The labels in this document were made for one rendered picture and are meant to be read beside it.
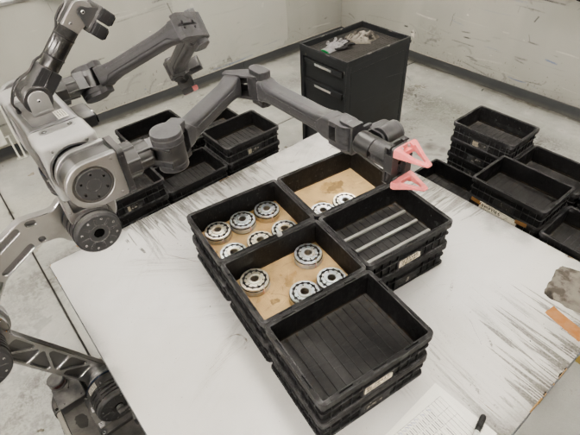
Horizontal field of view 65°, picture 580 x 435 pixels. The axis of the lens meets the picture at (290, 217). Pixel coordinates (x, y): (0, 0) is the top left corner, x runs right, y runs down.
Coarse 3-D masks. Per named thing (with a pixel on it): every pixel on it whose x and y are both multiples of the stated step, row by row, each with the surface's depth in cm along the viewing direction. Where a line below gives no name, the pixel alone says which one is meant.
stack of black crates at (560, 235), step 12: (564, 216) 234; (576, 216) 232; (552, 228) 230; (564, 228) 236; (576, 228) 235; (540, 240) 223; (552, 240) 216; (564, 240) 229; (576, 240) 229; (564, 252) 215; (576, 252) 209
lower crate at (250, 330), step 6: (234, 300) 155; (234, 306) 165; (240, 312) 158; (240, 318) 162; (246, 318) 150; (246, 324) 159; (246, 330) 158; (252, 330) 149; (252, 336) 156; (258, 336) 144; (258, 342) 151; (258, 348) 153; (264, 348) 148; (264, 354) 151; (270, 360) 149
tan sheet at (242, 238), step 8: (280, 208) 188; (280, 216) 185; (288, 216) 185; (256, 224) 182; (264, 224) 181; (272, 224) 181; (232, 232) 179; (232, 240) 176; (240, 240) 175; (216, 248) 173
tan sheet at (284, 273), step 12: (324, 252) 169; (276, 264) 165; (288, 264) 165; (324, 264) 164; (336, 264) 164; (276, 276) 161; (288, 276) 161; (300, 276) 160; (312, 276) 160; (276, 288) 157; (288, 288) 157; (252, 300) 153; (264, 300) 153; (276, 300) 153; (288, 300) 153; (264, 312) 150; (276, 312) 149
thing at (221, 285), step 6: (192, 240) 179; (198, 246) 176; (204, 258) 173; (204, 264) 183; (210, 264) 168; (210, 270) 179; (216, 276) 167; (216, 282) 175; (222, 282) 162; (222, 288) 172; (228, 294) 167; (228, 300) 168
